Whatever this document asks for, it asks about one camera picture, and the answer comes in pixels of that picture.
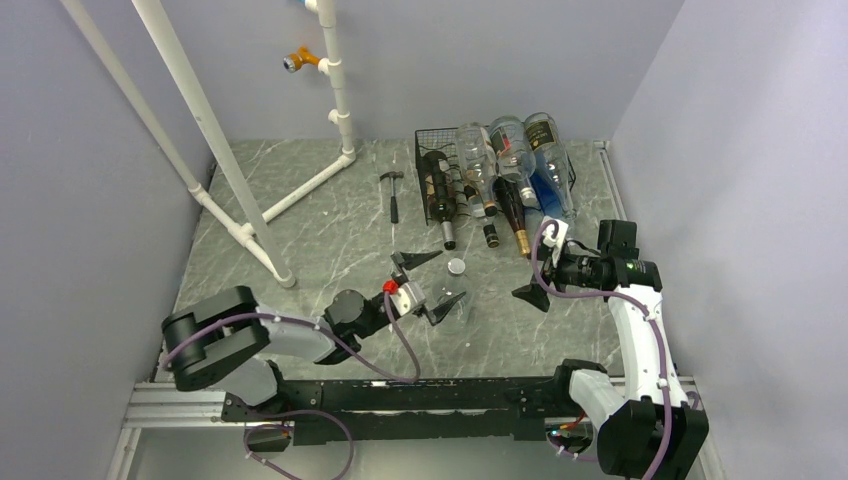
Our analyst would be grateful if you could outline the clear round glass bottle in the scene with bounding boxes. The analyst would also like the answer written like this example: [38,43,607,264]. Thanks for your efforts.
[455,122,498,217]

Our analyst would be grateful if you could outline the clear bottle red black label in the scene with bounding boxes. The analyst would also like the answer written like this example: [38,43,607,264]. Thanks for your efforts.
[488,115,539,208]

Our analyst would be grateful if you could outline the clear glass bottle silver cap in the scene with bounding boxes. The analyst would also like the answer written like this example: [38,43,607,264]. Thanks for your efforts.
[432,258,474,334]

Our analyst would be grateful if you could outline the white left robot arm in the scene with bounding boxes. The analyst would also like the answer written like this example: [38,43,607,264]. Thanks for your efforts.
[159,251,468,420]

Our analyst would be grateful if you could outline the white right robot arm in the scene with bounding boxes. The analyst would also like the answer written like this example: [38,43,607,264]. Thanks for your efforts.
[512,217,709,479]

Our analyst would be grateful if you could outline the dark green wine bottle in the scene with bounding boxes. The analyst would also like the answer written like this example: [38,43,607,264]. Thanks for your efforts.
[423,150,457,250]

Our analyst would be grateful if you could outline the clear bottle black gold cap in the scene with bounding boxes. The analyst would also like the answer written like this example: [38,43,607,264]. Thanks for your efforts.
[463,183,500,248]

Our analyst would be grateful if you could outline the blue square glass bottle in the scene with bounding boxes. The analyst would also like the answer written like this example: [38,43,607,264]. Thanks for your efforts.
[523,152,575,228]

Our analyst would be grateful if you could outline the brown bottle gold foil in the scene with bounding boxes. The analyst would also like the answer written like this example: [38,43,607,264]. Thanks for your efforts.
[494,177,531,258]

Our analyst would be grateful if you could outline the clear bottle black gold label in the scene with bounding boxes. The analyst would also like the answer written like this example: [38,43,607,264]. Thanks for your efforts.
[524,112,577,221]

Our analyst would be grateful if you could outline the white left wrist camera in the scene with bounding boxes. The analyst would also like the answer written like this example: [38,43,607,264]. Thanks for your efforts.
[383,280,426,319]

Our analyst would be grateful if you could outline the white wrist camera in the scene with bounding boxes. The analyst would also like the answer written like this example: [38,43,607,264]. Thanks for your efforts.
[535,216,569,266]
[383,280,426,319]

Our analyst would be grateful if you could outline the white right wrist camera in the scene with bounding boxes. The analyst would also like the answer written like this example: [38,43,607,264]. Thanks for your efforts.
[535,216,569,266]

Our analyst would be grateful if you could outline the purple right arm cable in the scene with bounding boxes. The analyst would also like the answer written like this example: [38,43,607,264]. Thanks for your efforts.
[529,219,701,480]

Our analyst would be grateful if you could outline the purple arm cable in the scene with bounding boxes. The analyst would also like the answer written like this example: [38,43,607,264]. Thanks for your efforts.
[160,291,423,480]
[529,219,701,480]

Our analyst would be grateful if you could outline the black wire wine rack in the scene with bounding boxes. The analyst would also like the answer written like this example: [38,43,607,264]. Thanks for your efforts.
[414,127,542,226]

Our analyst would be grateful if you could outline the small black handled hammer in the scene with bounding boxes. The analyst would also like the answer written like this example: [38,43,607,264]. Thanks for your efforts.
[379,171,405,225]

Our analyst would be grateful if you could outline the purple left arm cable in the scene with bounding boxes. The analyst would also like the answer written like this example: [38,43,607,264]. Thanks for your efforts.
[160,291,423,480]

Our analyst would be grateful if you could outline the white pvc pipe frame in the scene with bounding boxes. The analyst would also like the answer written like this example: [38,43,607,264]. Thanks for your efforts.
[61,0,357,288]

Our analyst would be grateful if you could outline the aluminium extrusion rail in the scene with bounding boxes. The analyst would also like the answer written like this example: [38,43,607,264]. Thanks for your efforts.
[105,376,723,480]

